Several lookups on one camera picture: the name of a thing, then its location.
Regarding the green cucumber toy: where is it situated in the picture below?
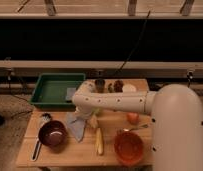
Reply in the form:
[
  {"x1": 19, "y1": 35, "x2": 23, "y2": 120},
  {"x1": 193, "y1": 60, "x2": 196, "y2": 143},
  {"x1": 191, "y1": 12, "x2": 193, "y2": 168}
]
[{"x1": 108, "y1": 83, "x2": 114, "y2": 93}]

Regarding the wooden folding table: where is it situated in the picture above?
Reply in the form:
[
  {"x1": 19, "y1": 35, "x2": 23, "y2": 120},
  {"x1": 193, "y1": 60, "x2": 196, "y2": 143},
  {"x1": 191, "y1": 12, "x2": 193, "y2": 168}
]
[{"x1": 15, "y1": 78, "x2": 156, "y2": 168}]

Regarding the grey sponge in tray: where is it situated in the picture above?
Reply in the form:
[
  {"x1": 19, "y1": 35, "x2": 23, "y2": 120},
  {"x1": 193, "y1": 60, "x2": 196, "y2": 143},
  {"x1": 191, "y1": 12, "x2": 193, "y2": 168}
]
[{"x1": 65, "y1": 88, "x2": 76, "y2": 101}]

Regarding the dark metal cup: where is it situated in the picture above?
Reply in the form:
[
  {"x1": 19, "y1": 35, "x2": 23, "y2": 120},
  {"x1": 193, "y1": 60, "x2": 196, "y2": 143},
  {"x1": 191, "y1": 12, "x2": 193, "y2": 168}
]
[{"x1": 95, "y1": 78, "x2": 105, "y2": 93}]

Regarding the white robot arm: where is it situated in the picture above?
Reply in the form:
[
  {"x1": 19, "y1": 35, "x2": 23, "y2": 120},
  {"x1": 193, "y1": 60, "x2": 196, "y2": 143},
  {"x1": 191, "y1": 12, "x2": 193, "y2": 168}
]
[{"x1": 72, "y1": 81, "x2": 203, "y2": 171}]

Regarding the metal spoon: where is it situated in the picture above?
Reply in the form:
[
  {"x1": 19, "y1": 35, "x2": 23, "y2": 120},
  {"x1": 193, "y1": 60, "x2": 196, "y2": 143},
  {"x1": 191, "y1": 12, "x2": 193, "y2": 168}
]
[{"x1": 117, "y1": 124, "x2": 149, "y2": 134}]

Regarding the dark red grapes toy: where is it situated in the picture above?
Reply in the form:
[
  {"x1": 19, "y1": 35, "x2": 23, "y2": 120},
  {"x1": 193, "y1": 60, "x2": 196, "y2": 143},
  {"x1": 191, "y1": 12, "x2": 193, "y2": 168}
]
[{"x1": 114, "y1": 80, "x2": 124, "y2": 92}]

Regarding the yellow banana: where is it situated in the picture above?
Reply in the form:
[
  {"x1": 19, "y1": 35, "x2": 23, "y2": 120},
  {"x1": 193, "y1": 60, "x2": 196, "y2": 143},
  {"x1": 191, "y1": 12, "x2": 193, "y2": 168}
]
[{"x1": 96, "y1": 128, "x2": 104, "y2": 155}]

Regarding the light blue towel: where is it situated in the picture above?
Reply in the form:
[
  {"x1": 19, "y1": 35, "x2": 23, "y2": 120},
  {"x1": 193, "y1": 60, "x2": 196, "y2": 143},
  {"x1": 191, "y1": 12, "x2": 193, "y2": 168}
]
[{"x1": 66, "y1": 112, "x2": 86, "y2": 142}]

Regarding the green plastic cup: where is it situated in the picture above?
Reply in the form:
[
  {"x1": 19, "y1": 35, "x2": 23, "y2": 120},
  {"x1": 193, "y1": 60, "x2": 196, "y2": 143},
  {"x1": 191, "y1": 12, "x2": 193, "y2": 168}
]
[{"x1": 94, "y1": 108, "x2": 102, "y2": 116}]

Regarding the orange plastic bowl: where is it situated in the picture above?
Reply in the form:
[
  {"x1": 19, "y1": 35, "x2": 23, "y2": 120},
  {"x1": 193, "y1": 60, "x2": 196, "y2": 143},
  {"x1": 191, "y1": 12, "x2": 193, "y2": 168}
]
[{"x1": 114, "y1": 131, "x2": 144, "y2": 166}]

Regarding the green plastic tray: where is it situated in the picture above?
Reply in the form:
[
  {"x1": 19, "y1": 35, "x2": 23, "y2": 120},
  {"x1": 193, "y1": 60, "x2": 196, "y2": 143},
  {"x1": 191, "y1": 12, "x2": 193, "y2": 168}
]
[{"x1": 30, "y1": 73, "x2": 85, "y2": 108}]

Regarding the white round container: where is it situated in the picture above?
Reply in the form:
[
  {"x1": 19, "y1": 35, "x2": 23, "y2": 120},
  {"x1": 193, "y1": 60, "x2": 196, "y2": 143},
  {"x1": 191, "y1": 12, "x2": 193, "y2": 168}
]
[{"x1": 122, "y1": 84, "x2": 137, "y2": 92}]

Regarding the dark red bowl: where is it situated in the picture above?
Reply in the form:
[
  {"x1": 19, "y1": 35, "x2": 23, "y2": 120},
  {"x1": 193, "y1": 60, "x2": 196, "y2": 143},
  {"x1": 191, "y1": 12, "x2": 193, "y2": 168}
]
[{"x1": 38, "y1": 120, "x2": 67, "y2": 147}]

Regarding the black hanging cable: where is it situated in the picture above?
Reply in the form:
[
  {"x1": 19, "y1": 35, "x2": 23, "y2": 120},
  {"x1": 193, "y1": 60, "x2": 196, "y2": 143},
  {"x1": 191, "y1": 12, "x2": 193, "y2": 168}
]
[{"x1": 115, "y1": 9, "x2": 152, "y2": 75}]

